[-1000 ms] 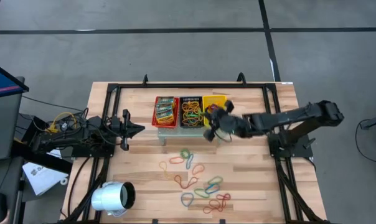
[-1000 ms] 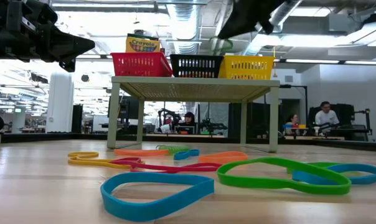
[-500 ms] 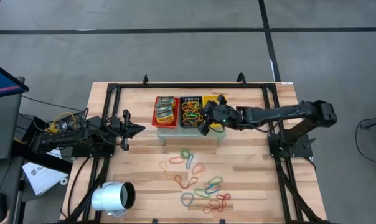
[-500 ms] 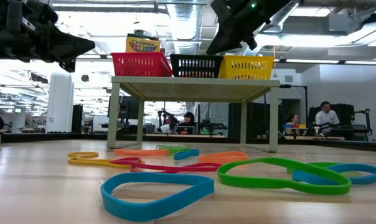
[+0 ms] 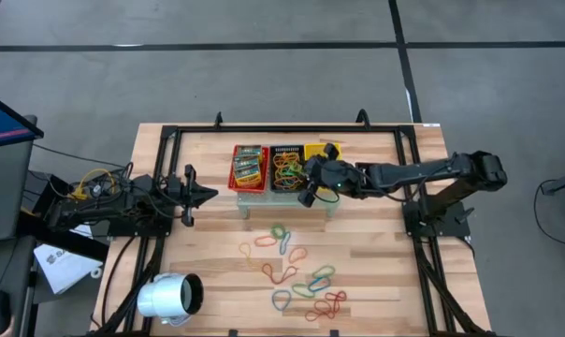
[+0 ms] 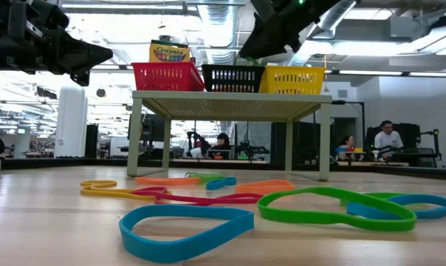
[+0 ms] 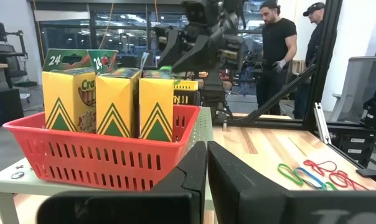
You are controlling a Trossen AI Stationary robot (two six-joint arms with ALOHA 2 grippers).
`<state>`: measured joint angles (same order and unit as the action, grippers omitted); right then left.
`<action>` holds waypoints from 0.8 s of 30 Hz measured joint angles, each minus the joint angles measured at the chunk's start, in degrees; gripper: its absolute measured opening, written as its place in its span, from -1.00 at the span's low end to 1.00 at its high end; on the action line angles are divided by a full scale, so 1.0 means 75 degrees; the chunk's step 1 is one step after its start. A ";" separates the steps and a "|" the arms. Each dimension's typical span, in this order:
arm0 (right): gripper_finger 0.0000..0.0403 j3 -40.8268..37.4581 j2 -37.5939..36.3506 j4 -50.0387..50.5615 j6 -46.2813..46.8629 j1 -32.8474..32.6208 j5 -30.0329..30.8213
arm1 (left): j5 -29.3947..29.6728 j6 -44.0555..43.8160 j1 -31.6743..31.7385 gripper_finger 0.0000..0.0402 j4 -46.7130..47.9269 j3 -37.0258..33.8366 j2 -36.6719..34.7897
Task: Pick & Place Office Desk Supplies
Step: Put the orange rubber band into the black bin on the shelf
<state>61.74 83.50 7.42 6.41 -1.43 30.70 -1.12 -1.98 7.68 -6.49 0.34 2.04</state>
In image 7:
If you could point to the clear acrylic stand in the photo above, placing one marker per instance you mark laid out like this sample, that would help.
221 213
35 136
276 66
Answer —
4 186

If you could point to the grey chair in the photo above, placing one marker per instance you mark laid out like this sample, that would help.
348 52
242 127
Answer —
359 81

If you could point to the silver aluminium bar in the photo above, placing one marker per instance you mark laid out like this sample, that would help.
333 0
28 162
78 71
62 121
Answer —
322 123

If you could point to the black plastic basket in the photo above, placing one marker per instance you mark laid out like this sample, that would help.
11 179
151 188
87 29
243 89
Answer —
192 98

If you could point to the black aluminium table frame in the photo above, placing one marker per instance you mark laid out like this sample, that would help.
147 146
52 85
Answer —
323 62

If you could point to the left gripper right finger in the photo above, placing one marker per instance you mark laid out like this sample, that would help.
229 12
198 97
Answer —
237 193

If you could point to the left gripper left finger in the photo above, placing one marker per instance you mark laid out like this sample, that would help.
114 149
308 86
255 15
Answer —
194 174

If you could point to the red plastic basket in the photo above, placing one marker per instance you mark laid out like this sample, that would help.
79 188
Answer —
82 138

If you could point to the yellow plastic basket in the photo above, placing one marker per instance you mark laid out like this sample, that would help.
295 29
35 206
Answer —
186 85

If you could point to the yellow Crayola crayon box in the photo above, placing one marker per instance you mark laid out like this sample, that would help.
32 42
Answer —
157 93
116 93
63 90

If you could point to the red rubber band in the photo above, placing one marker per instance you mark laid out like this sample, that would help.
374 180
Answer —
331 177
306 162

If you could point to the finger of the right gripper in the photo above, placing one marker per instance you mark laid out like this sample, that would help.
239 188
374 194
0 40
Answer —
200 56
172 46

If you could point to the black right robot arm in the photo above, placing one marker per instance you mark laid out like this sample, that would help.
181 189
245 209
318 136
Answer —
213 93

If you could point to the black computer tower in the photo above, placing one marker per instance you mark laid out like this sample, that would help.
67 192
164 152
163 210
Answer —
4 107

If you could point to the person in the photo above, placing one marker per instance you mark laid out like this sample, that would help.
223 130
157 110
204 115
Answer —
314 43
278 34

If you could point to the blue rubber band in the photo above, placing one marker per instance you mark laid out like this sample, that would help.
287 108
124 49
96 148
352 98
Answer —
297 170

